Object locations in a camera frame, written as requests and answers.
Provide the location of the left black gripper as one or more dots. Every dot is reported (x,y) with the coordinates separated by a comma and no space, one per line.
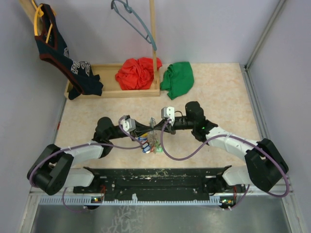
(141,129)

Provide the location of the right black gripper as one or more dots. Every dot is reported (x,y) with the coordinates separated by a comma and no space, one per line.
(171,128)

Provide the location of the bunch of coloured keys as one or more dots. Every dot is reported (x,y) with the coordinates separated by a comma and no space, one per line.
(146,148)

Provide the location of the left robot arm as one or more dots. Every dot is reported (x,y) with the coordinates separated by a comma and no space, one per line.
(55,167)

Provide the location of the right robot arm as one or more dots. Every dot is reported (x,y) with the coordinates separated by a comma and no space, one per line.
(264,166)

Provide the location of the green crumpled cloth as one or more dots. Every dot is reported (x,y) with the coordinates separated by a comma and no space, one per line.
(178,79)

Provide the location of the red crumpled cloth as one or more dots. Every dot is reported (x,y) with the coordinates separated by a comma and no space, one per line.
(136,74)

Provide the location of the wooden tray rack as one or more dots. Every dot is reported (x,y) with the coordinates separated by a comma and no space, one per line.
(107,72)

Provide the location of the navy blue tank top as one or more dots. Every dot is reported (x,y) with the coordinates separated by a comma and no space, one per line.
(56,52)

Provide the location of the yellow clothes hanger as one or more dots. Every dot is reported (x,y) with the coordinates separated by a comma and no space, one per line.
(39,13)

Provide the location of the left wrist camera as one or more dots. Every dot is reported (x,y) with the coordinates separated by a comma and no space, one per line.
(128,124)

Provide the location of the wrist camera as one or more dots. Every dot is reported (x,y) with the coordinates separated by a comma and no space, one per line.
(128,124)
(168,113)

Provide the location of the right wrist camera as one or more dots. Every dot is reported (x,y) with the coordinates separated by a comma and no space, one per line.
(168,113)

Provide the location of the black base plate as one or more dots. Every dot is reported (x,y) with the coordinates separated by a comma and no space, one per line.
(157,184)

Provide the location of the grey cable duct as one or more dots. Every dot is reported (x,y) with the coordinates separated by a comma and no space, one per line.
(97,200)

